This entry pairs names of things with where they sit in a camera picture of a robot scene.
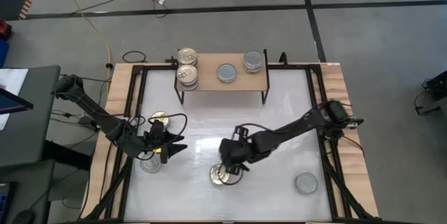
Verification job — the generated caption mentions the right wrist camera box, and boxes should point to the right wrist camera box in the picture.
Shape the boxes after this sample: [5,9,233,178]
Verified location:
[233,124,251,141]

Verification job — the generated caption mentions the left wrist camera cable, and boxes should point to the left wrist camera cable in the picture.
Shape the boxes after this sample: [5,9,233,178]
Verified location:
[131,112,189,148]

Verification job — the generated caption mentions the wooden shelf black legs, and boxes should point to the wooden shelf black legs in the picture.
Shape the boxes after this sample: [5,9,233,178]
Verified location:
[173,48,270,106]

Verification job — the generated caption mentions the black mouse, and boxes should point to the black mouse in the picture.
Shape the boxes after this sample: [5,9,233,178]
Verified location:
[12,209,36,224]

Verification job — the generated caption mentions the blue item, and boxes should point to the blue item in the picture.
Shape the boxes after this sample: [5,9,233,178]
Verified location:
[0,38,10,68]

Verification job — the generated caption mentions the grey desk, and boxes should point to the grey desk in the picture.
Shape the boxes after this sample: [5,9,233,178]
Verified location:
[0,65,61,169]

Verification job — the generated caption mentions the black table frame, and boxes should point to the black table frame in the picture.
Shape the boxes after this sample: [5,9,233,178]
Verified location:
[75,51,376,224]

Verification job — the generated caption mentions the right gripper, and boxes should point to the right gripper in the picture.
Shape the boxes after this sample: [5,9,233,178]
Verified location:
[218,136,260,176]

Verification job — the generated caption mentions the white paper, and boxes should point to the white paper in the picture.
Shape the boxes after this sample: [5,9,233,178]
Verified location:
[0,68,29,130]

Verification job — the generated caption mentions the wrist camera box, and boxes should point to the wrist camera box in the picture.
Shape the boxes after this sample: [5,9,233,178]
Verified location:
[149,119,166,136]
[233,124,251,141]

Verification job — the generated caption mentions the black equipment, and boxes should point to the black equipment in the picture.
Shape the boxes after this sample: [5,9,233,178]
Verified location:
[414,70,447,116]

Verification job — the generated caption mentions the red item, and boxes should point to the red item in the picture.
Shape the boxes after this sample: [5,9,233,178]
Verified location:
[0,20,12,40]

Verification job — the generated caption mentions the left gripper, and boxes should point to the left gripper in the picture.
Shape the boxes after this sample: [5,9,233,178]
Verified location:
[139,129,189,164]

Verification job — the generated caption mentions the dark tablet screen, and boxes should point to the dark tablet screen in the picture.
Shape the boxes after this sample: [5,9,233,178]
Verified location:
[0,87,34,116]

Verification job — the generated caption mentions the yellow cord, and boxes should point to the yellow cord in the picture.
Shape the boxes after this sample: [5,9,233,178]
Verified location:
[52,0,112,68]

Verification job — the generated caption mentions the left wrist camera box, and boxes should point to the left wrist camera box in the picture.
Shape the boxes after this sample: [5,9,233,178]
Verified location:
[149,119,166,136]

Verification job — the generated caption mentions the black cable loop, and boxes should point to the black cable loop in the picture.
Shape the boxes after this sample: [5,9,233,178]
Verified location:
[121,50,148,64]

